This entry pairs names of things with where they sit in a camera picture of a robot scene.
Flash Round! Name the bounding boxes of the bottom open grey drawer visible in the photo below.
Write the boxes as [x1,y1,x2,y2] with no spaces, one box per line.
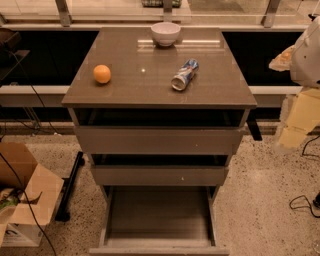
[89,186,230,256]

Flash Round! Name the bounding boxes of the orange fruit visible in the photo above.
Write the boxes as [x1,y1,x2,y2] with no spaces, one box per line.
[93,65,111,84]

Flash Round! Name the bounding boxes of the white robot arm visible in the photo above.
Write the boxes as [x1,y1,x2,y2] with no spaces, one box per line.
[269,16,320,149]

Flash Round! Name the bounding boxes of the dark chair on left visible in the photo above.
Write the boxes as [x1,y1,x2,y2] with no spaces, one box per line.
[0,28,30,86]

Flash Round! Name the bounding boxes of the black cable on right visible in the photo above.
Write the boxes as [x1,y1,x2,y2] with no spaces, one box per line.
[288,134,320,219]

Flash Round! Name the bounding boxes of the grey drawer cabinet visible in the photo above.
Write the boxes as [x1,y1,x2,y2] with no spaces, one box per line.
[61,26,258,256]

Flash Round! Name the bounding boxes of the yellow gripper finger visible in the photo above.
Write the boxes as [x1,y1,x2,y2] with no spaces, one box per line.
[275,88,320,150]
[269,46,294,72]

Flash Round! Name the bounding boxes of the white ceramic bowl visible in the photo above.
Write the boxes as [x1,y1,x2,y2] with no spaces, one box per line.
[151,22,181,46]

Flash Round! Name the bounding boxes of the top grey drawer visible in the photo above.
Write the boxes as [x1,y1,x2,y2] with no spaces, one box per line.
[75,126,243,155]

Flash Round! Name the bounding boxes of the black cable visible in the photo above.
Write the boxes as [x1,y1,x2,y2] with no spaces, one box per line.
[288,134,320,219]
[0,49,58,256]

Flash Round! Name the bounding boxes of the middle grey drawer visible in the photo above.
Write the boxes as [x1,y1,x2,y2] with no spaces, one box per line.
[91,166,229,186]

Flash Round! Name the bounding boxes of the black metal stand leg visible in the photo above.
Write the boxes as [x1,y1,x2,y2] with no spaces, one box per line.
[55,151,85,222]

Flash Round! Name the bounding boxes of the black cable on left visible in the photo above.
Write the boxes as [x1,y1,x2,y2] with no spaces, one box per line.
[0,49,58,256]

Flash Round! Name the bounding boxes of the blue silver redbull can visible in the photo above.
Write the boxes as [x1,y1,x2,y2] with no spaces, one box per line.
[171,59,199,91]

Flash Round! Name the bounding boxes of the brown cardboard box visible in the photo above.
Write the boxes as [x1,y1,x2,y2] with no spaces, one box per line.
[0,142,63,247]

